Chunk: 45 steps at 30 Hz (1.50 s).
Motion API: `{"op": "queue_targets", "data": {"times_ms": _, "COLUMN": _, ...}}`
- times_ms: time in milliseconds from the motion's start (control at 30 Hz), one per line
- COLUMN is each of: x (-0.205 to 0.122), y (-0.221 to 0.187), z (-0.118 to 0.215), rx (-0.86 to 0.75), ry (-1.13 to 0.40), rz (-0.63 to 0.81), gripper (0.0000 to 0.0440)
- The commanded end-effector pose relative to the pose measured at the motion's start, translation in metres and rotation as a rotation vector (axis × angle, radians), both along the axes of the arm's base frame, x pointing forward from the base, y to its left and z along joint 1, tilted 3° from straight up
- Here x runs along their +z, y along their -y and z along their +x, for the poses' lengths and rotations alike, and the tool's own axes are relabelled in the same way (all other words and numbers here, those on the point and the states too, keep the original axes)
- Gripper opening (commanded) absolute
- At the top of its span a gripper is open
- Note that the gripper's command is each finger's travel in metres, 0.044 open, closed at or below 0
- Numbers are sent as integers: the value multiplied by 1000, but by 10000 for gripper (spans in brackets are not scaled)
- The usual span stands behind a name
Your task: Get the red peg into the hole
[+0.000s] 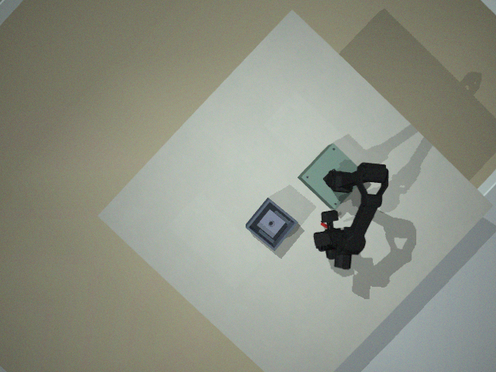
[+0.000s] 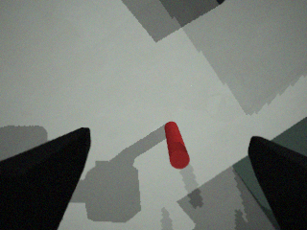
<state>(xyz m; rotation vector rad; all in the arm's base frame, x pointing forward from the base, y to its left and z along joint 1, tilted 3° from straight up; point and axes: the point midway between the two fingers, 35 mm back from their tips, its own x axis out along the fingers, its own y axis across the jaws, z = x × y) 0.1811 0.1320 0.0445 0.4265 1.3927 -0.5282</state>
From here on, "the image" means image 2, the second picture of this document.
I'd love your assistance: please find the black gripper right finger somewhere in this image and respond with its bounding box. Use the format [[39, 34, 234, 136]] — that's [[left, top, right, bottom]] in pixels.
[[248, 136, 307, 230]]

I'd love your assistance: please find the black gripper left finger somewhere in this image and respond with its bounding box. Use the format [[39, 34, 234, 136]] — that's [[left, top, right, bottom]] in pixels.
[[0, 127, 90, 230]]

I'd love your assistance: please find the red peg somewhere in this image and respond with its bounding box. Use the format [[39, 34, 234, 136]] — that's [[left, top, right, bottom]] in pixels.
[[164, 122, 190, 169]]

